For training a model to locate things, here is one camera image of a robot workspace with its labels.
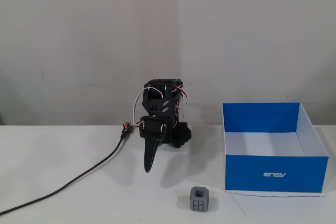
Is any gray cube block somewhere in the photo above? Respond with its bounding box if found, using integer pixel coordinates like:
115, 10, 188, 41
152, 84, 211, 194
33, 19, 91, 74
190, 186, 209, 212

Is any white red servo wire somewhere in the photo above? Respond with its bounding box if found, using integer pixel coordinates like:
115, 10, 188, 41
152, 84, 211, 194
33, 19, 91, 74
132, 86, 149, 128

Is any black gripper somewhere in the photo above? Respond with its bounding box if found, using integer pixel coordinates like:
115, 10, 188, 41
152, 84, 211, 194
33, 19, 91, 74
139, 115, 168, 174

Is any blue and white cardboard box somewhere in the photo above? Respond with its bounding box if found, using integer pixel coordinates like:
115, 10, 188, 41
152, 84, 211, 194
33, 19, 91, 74
222, 102, 330, 194

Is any black power cable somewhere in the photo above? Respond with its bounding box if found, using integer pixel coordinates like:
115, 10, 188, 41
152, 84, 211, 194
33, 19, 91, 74
0, 129, 127, 216

